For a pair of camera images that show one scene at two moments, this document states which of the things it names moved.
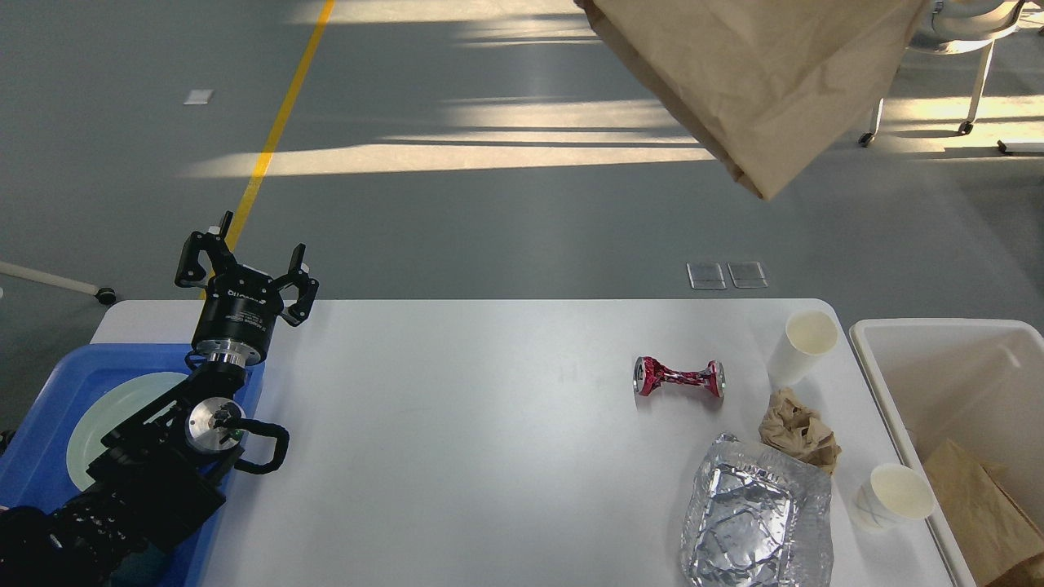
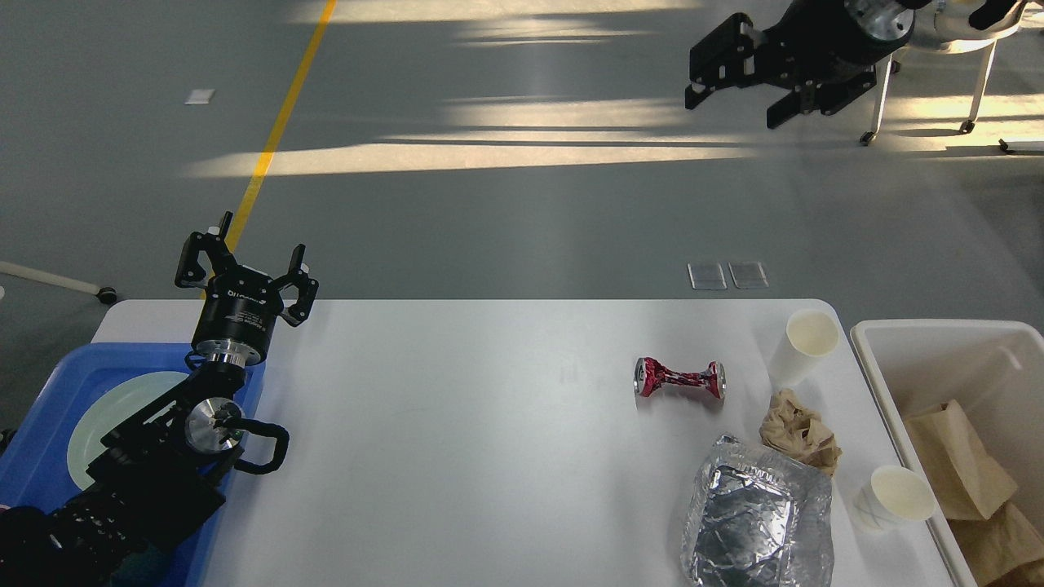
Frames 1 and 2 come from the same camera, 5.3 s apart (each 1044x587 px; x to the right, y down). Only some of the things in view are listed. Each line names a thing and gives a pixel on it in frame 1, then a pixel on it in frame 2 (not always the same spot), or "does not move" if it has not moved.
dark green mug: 143,567 does not move
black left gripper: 242,305 does not move
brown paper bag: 1001,528 does not move
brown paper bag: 767,85 -> 966,482
